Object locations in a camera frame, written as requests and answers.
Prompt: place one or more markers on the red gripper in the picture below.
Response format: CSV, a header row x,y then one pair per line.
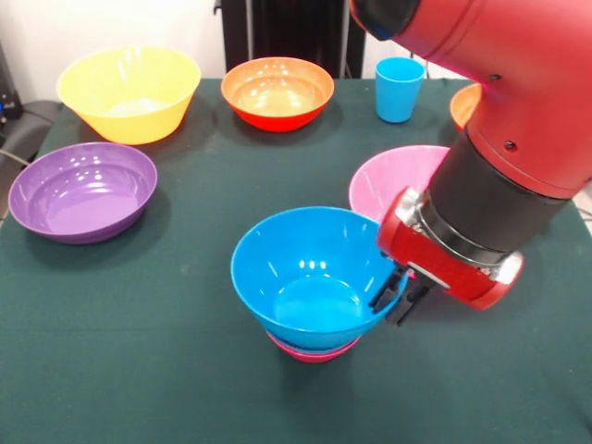
x,y
425,254

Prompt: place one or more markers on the deep blue bowl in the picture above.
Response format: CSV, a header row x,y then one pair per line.
x,y
305,287

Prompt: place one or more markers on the small red bowl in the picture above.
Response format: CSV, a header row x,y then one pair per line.
x,y
310,358

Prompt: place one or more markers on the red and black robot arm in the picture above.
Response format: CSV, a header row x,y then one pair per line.
x,y
509,129

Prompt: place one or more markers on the large pink bowl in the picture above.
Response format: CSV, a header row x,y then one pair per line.
x,y
384,180

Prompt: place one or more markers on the orange bowl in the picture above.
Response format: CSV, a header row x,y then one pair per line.
x,y
462,106
277,99

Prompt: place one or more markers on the blue cup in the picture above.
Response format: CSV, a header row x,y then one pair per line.
x,y
398,92

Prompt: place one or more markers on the dark green table cloth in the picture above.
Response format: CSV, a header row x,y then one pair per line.
x,y
139,370

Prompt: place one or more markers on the large yellow bowl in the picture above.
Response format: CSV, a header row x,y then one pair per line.
x,y
139,122

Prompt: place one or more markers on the purple bowl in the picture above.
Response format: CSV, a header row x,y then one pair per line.
x,y
78,203

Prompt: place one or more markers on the grey padded seat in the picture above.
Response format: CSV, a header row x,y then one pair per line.
x,y
32,122

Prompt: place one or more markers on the black device box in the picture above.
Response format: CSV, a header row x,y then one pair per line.
x,y
8,97

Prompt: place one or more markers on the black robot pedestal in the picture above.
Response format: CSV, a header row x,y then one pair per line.
x,y
296,37

